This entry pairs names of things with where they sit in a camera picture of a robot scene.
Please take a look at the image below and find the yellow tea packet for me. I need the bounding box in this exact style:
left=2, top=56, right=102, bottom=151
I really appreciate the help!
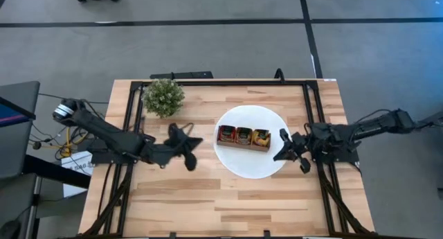
left=251, top=128, right=271, bottom=148

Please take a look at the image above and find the black hook clamp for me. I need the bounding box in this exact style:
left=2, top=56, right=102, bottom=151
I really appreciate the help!
left=273, top=67, right=287, bottom=84

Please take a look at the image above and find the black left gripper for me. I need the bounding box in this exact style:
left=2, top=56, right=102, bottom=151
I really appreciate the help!
left=147, top=123, right=204, bottom=172

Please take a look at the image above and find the yellow cable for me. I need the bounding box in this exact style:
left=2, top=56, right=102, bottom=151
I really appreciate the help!
left=64, top=127, right=89, bottom=157

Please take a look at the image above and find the green potted plant black pot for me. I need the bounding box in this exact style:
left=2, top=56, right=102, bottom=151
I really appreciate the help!
left=141, top=78, right=186, bottom=119

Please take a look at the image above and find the white printed cardboard box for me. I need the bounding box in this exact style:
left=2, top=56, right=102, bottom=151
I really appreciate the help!
left=61, top=150, right=95, bottom=198

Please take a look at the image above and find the red strawberry tea packet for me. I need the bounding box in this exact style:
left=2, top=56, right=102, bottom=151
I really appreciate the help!
left=217, top=125, right=237, bottom=143

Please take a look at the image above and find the black desk beam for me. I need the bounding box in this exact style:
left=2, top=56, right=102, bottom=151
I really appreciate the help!
left=22, top=154, right=92, bottom=190

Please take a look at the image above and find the beige tea packet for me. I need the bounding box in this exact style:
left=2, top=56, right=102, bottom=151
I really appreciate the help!
left=235, top=127, right=253, bottom=145

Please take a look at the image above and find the black monitor blue screen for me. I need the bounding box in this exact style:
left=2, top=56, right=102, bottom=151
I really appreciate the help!
left=0, top=96, right=37, bottom=129

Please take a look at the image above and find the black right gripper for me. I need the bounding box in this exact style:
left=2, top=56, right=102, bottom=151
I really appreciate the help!
left=272, top=128, right=318, bottom=175

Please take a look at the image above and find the white round woven placemat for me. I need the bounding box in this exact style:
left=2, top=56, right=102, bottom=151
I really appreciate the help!
left=213, top=105, right=292, bottom=179

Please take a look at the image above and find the black aluminium table frame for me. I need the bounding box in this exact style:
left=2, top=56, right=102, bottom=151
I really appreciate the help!
left=80, top=79, right=377, bottom=239

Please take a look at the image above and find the black floor cable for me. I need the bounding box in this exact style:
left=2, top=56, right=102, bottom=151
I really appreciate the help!
left=37, top=92, right=110, bottom=105

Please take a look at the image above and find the black furniture leg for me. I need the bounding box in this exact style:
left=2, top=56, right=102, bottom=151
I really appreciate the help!
left=415, top=109, right=443, bottom=129

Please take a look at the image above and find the wooden tea organizer box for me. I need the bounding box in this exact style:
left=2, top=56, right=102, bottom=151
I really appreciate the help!
left=216, top=124, right=272, bottom=153

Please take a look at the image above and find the black flat bar bracket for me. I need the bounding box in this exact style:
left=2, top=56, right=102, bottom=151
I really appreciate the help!
left=149, top=71, right=215, bottom=80

